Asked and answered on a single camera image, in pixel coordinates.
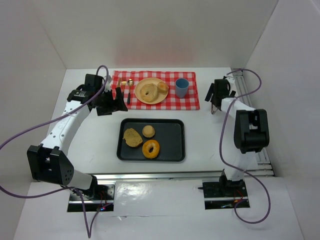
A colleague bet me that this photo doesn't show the purple cable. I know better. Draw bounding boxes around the purple cable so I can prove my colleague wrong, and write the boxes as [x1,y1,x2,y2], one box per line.
[0,65,113,240]
[219,67,271,224]

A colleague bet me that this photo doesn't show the pale bagel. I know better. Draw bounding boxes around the pale bagel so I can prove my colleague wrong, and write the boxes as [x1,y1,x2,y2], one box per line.
[139,83,158,103]

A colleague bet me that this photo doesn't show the orange glazed donut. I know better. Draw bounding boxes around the orange glazed donut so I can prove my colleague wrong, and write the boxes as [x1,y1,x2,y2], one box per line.
[142,139,160,159]

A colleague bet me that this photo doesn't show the brown bread slice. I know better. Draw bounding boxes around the brown bread slice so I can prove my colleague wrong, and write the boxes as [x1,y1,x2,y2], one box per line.
[123,128,143,148]

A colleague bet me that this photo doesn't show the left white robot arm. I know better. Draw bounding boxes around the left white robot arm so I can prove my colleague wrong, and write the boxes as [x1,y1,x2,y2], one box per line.
[27,87,128,190]

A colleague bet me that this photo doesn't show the blue cup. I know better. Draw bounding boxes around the blue cup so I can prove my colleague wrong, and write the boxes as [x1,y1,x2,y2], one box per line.
[175,78,189,98]

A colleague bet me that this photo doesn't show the aluminium rail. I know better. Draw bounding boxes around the aluminium rail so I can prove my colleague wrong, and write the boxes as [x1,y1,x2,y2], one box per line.
[231,71,275,177]
[93,171,222,181]

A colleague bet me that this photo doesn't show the gold knife black handle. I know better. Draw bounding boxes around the gold knife black handle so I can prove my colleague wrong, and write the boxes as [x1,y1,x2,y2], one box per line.
[117,78,122,88]

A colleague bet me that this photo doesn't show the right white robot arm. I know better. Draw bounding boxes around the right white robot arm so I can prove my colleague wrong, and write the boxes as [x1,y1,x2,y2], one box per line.
[205,78,270,197]

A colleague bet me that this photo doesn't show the black baking tray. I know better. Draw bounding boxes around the black baking tray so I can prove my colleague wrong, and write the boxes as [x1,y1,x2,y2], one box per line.
[116,118,186,163]

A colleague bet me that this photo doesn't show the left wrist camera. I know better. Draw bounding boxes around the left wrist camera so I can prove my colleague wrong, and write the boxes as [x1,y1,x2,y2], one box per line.
[82,73,103,93]

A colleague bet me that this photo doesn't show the aluminium rail right side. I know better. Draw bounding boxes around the aluminium rail right side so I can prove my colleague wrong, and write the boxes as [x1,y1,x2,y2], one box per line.
[231,71,275,177]

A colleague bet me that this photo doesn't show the gold spoon black handle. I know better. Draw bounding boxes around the gold spoon black handle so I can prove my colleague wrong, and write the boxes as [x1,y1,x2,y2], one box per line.
[127,78,134,105]

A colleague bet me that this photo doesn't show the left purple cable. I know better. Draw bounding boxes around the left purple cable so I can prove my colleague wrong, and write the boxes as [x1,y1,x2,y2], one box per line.
[0,65,113,240]

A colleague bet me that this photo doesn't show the small round muffin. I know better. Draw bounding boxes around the small round muffin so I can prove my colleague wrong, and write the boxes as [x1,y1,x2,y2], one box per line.
[142,125,155,138]

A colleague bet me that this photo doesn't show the gold fork black handle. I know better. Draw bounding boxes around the gold fork black handle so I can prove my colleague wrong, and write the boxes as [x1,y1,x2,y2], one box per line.
[121,78,127,93]

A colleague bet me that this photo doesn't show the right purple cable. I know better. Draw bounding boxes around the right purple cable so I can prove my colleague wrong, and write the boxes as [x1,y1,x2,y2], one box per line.
[219,67,271,224]

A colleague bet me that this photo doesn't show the small round bun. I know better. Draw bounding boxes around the small round bun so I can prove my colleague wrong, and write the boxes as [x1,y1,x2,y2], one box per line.
[157,82,169,94]

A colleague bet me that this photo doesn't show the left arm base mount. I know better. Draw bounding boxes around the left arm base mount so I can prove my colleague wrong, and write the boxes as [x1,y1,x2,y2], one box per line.
[67,182,116,213]

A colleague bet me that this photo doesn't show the beige round plate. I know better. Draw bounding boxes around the beige round plate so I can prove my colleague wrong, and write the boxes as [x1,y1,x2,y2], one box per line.
[134,77,169,105]

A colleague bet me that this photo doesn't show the red checkered cloth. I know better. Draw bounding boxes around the red checkered cloth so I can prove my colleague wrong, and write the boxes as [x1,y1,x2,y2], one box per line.
[111,70,200,111]

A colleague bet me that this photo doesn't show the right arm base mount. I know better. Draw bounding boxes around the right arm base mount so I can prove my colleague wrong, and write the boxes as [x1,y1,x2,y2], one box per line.
[197,180,250,210]

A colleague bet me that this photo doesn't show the aluminium rail front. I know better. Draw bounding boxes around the aluminium rail front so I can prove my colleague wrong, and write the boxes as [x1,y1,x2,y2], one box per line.
[93,171,222,181]

